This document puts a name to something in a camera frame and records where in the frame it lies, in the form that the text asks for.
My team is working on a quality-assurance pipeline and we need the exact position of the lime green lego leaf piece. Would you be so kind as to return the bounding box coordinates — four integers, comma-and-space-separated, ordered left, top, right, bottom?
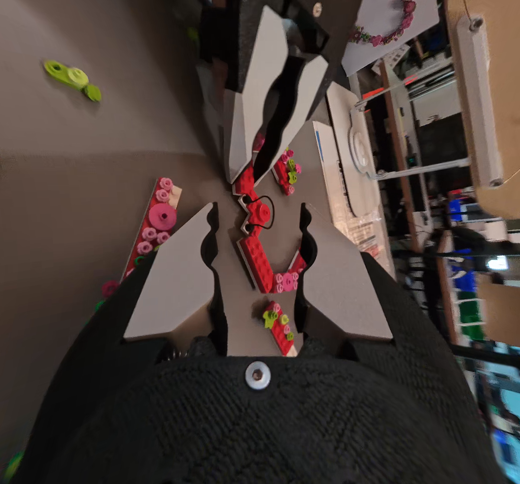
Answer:
43, 59, 102, 102

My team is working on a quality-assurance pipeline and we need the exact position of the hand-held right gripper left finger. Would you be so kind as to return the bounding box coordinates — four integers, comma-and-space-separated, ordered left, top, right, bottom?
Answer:
123, 202, 229, 356

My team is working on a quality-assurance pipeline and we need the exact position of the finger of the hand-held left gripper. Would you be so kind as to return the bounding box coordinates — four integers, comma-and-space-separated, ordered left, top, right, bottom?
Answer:
253, 55, 329, 187
223, 5, 290, 184

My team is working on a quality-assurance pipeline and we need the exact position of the white bracket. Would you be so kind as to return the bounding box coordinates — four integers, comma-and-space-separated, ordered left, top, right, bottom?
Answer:
454, 14, 504, 189

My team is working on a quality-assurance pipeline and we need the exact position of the red lego segment with flowers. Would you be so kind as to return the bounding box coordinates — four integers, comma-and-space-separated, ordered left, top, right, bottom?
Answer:
262, 300, 299, 358
271, 147, 303, 197

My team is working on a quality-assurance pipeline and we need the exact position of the wooden board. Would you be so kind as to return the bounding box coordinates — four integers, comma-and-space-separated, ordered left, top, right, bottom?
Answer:
445, 0, 520, 220

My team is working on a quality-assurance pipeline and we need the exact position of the white plastic lid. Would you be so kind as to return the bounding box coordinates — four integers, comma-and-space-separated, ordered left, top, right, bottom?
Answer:
326, 82, 384, 216

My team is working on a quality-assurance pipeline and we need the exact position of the long red white lego strip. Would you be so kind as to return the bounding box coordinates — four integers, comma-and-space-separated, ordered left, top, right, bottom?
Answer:
101, 177, 183, 299

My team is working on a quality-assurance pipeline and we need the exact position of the clear sleeve with printed sheets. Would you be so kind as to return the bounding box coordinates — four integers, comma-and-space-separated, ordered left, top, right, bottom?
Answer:
313, 120, 394, 279

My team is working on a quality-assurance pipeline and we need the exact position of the red hinged lego frame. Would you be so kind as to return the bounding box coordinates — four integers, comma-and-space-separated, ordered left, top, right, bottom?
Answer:
232, 132, 308, 294

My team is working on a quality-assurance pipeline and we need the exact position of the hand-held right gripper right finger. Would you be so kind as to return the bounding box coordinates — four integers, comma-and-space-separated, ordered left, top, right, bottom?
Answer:
293, 203, 395, 344

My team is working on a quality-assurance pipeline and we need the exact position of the lego instruction booklet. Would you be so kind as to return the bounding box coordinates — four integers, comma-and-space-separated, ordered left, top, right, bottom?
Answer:
340, 0, 440, 77

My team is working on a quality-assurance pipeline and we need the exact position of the cardboard box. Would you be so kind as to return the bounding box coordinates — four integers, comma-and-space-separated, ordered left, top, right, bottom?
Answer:
479, 277, 520, 346

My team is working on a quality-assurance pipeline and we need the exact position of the storage shelf rack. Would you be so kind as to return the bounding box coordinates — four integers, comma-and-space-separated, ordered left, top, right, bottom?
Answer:
378, 37, 520, 354

